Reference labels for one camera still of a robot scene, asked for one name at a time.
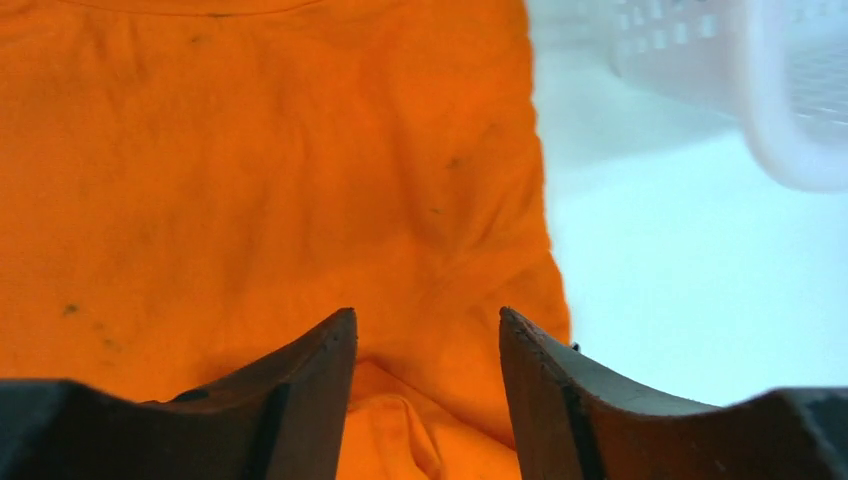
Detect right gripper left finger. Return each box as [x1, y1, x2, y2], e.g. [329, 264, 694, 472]
[1, 308, 357, 480]

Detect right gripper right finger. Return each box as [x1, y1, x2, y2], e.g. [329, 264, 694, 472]
[499, 308, 847, 480]

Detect orange t shirt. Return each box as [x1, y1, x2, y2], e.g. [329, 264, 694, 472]
[1, 1, 569, 479]

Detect white plastic basket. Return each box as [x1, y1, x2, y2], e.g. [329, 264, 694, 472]
[528, 1, 847, 192]

